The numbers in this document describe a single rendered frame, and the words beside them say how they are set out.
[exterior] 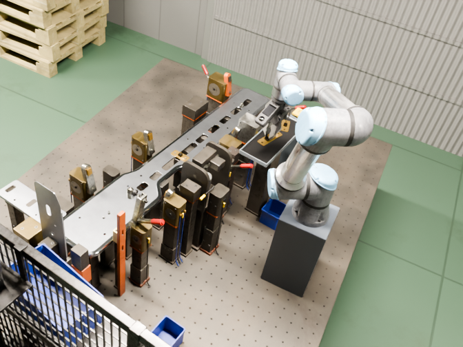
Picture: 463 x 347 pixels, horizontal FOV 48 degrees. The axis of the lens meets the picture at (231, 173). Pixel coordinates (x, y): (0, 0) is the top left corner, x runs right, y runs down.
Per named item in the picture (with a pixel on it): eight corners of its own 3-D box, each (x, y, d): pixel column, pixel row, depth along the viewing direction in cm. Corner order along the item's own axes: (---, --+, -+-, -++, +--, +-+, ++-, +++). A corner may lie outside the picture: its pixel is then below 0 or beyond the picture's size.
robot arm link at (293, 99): (315, 91, 187) (309, 74, 195) (286, 89, 185) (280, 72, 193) (311, 108, 192) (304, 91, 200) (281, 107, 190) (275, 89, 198)
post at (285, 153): (278, 173, 283) (296, 109, 253) (290, 180, 281) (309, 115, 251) (271, 180, 278) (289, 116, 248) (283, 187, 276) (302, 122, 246)
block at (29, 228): (40, 272, 217) (29, 215, 192) (54, 283, 214) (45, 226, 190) (25, 286, 211) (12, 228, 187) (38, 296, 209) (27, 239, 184)
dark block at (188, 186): (180, 243, 239) (187, 177, 210) (191, 250, 237) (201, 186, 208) (173, 250, 235) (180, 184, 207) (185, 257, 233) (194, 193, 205)
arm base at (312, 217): (333, 208, 212) (340, 192, 206) (322, 233, 202) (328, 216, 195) (298, 194, 216) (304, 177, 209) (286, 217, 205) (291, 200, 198)
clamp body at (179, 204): (167, 248, 236) (172, 191, 211) (186, 260, 233) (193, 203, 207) (158, 257, 232) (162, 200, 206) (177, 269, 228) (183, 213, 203)
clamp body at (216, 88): (204, 121, 309) (212, 69, 284) (224, 131, 304) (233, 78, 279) (196, 127, 303) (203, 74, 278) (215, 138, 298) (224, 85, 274)
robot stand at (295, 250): (315, 266, 241) (340, 207, 213) (302, 297, 226) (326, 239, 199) (275, 248, 245) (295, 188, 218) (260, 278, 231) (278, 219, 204)
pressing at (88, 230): (240, 85, 289) (240, 82, 288) (274, 102, 282) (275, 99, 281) (47, 230, 198) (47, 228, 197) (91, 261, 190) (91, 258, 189)
